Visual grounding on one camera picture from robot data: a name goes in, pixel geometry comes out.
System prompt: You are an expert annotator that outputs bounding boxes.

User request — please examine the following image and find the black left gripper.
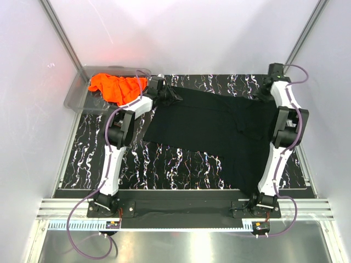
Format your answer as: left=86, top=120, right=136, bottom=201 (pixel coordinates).
left=158, top=83, right=182, bottom=106

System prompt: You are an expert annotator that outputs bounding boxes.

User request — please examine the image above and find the black t shirt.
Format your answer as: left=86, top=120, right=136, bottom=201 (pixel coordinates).
left=144, top=87, right=278, bottom=195

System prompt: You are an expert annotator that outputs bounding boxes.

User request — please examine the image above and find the clear plastic bin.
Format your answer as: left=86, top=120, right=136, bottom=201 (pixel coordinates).
left=64, top=66, right=151, bottom=115

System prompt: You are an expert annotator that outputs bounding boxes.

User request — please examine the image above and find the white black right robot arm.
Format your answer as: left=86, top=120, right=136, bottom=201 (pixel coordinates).
left=248, top=63, right=309, bottom=218

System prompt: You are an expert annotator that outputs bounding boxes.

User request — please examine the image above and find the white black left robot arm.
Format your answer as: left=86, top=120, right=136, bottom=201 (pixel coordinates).
left=89, top=75, right=182, bottom=217

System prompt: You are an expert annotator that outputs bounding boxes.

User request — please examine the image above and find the orange t shirt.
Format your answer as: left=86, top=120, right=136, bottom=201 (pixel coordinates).
left=88, top=73, right=148, bottom=106

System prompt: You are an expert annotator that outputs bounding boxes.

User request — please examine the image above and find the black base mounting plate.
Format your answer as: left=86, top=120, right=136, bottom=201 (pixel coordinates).
left=87, top=190, right=281, bottom=230

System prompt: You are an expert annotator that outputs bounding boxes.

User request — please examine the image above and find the right black connector box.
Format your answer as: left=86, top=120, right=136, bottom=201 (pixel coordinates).
left=252, top=221, right=270, bottom=238

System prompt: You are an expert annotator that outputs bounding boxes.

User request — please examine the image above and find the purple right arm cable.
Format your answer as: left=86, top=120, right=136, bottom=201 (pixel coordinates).
left=226, top=64, right=309, bottom=238

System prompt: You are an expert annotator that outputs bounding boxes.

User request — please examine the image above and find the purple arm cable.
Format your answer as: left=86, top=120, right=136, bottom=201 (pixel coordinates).
left=226, top=64, right=309, bottom=238
left=66, top=70, right=149, bottom=261

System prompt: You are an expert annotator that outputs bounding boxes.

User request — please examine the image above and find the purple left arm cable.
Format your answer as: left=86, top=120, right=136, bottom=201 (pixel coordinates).
left=66, top=70, right=149, bottom=261

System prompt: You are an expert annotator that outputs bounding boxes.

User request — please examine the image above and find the right aluminium frame post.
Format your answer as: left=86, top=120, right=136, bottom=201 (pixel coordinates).
left=283, top=0, right=329, bottom=76

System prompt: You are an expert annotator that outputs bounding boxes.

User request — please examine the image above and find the aluminium frame post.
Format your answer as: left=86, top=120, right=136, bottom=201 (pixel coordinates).
left=39, top=0, right=83, bottom=71
left=283, top=0, right=329, bottom=76

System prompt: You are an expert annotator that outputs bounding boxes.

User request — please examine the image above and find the left aluminium frame post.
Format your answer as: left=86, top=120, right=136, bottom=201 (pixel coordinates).
left=39, top=0, right=83, bottom=71

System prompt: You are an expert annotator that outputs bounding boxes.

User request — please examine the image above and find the white slotted cable duct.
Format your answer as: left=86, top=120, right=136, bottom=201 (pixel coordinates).
left=48, top=221, right=121, bottom=231

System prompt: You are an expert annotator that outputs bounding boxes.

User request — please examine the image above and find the aluminium front rail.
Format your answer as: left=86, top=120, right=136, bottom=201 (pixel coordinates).
left=36, top=198, right=333, bottom=221

